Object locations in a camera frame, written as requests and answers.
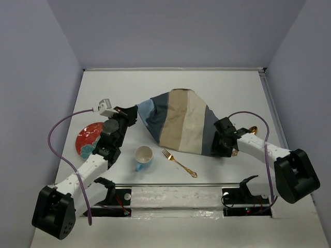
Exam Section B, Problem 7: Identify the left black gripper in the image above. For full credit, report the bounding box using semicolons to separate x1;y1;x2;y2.
107;105;137;148

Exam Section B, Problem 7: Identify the gold spoon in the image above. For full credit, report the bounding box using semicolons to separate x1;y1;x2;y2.
232;126;258;157

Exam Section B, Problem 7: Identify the light blue mug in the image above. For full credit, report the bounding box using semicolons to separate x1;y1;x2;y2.
134;146;153;172

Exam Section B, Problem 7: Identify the red plate with teal flower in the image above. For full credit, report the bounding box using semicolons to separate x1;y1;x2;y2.
75;122;103;161

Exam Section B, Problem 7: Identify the striped cloth placemat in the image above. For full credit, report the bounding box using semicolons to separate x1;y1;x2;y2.
138;88;218;157

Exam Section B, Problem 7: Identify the gold fork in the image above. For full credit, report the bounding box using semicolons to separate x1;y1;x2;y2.
162;149;198;178

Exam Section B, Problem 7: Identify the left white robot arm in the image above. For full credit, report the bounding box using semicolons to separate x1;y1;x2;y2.
32;104;138;240

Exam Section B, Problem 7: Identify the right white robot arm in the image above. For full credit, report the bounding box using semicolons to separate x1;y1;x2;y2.
212;117;321;204

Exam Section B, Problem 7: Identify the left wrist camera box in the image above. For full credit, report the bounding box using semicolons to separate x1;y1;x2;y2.
98;99;116;118

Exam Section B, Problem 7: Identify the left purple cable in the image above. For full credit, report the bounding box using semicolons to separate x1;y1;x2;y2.
48;108;100;226

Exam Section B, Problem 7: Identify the purple cable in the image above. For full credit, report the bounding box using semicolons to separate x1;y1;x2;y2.
229;111;279;207
48;108;100;226

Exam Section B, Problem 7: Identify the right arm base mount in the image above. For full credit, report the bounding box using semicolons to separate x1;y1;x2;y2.
221;175;272;217

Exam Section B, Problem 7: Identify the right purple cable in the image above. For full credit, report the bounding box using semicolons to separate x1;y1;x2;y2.
229;111;279;207

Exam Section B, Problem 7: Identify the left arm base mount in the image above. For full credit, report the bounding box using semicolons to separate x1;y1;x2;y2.
86;177;131;218

